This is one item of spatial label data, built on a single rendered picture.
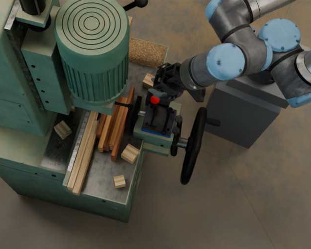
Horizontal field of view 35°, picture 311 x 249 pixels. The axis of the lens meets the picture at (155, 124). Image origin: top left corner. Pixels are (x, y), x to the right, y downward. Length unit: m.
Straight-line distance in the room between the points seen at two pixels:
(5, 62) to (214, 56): 0.51
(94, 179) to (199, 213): 1.02
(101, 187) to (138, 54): 0.49
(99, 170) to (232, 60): 0.64
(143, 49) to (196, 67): 0.51
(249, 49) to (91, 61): 0.43
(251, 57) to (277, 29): 0.63
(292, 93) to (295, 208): 0.93
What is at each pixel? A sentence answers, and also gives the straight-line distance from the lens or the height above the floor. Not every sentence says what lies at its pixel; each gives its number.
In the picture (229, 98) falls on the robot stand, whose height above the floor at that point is 0.51.
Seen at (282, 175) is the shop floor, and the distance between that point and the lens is 2.72.
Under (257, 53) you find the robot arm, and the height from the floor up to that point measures 1.36.
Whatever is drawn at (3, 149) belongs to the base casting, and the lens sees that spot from 1.84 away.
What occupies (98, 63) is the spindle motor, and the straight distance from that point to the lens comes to 1.17.
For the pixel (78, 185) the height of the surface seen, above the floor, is 0.94.
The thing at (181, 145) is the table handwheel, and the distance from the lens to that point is 1.79.
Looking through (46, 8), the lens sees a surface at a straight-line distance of 1.19.
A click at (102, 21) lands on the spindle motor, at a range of 1.18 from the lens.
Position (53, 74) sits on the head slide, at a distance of 1.34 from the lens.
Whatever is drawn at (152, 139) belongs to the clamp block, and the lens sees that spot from 1.67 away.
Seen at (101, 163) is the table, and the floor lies 0.90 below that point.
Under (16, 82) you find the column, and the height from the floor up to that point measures 1.29.
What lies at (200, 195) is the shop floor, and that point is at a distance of 2.60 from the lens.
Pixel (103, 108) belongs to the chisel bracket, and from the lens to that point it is 1.58.
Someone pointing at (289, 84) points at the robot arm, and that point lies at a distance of 1.92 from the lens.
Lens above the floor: 2.52
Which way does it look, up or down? 71 degrees down
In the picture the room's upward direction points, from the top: 11 degrees clockwise
